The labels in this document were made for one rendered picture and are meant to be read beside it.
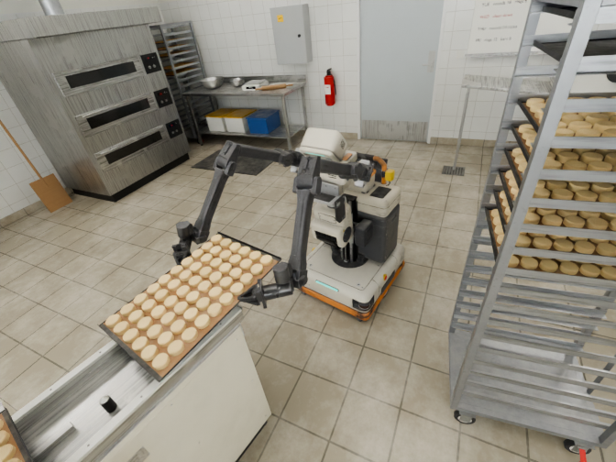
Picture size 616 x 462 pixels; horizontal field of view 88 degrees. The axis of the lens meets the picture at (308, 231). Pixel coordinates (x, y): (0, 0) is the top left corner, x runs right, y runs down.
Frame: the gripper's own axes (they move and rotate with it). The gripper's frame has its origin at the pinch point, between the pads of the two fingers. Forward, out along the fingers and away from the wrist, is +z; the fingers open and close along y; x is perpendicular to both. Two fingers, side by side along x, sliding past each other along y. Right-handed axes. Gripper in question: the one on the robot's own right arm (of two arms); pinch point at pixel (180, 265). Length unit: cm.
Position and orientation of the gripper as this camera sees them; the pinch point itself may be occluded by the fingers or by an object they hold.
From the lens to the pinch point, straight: 149.5
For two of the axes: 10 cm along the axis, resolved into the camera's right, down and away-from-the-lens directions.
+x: 9.8, -1.9, 0.6
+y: -1.2, -7.9, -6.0
